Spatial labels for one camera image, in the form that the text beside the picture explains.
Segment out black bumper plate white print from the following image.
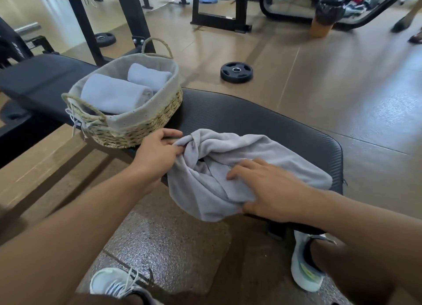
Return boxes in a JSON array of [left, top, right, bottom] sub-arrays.
[[0, 16, 33, 68]]

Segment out black barbell stand frame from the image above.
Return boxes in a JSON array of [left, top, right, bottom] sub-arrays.
[[25, 35, 60, 56]]

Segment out black padded weight bench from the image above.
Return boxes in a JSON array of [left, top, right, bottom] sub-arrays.
[[0, 53, 344, 240]]

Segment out black steel squat rack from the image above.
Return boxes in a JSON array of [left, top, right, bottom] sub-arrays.
[[16, 0, 157, 67]]

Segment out person's left white shoe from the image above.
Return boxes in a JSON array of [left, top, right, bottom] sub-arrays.
[[89, 267, 164, 305]]

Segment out person's right white shoe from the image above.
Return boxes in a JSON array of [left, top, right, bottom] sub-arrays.
[[291, 230, 337, 293]]

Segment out person's white shoe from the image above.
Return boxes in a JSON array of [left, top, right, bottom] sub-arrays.
[[291, 230, 337, 293], [89, 267, 164, 305]]

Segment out orange bin with black bag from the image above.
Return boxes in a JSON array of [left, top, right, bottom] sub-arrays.
[[309, 3, 345, 38]]

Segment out woven basket with white liner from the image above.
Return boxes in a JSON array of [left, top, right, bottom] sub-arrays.
[[62, 37, 184, 149]]

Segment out person's left hand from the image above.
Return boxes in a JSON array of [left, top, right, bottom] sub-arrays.
[[130, 128, 184, 192]]

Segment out large black weight plate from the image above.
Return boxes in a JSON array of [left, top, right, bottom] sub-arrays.
[[0, 100, 32, 124]]

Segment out black rubber weight plate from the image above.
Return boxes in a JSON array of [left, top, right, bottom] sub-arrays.
[[95, 32, 116, 48], [220, 61, 254, 84]]

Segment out person's right hand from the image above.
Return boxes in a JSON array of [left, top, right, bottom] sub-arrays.
[[226, 158, 314, 224]]

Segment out black steel base beam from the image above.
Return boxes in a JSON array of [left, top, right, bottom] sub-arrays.
[[0, 114, 65, 169]]

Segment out person's leg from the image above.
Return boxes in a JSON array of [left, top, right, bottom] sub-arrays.
[[309, 239, 400, 305], [65, 293, 144, 305]]

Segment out person's left leg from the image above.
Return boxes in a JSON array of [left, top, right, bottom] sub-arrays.
[[65, 293, 144, 305]]

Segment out person's right forearm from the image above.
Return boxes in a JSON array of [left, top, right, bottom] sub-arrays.
[[305, 189, 422, 295]]

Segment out person's right leg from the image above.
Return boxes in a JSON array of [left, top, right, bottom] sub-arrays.
[[309, 239, 400, 305]]

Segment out black bench press frame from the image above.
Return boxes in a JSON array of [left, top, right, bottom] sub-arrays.
[[131, 0, 253, 34]]

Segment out silver steel barbell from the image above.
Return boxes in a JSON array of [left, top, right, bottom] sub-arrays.
[[15, 22, 42, 35]]

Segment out light grey towel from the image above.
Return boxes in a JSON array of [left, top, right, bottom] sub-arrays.
[[167, 128, 333, 222]]

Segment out person's left forearm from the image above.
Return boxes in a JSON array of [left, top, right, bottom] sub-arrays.
[[0, 169, 156, 305]]

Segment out white towel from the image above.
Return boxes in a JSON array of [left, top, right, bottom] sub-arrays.
[[80, 73, 154, 115], [127, 63, 173, 93]]

